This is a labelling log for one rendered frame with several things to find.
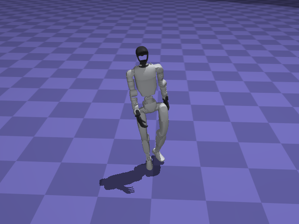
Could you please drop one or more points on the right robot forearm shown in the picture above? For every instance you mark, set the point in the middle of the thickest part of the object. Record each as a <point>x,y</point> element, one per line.
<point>134,103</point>

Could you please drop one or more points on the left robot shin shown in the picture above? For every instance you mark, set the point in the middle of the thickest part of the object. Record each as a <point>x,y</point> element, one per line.
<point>159,143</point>

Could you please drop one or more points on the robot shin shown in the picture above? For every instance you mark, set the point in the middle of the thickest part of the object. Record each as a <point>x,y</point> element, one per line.
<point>159,143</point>
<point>146,148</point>

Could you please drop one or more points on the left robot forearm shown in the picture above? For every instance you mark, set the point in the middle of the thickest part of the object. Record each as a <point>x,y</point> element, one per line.
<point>163,92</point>

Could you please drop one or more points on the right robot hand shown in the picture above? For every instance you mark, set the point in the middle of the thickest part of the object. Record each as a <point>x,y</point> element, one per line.
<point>140,121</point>

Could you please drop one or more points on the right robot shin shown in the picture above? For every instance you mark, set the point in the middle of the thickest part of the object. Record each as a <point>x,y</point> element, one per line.
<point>146,148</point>

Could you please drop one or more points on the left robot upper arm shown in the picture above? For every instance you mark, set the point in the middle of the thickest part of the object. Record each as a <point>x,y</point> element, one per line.
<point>160,75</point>

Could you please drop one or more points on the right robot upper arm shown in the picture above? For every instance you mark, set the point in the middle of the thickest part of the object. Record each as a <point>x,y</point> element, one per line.
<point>131,84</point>

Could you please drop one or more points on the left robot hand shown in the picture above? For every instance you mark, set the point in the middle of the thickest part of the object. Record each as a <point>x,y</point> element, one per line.
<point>166,102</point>

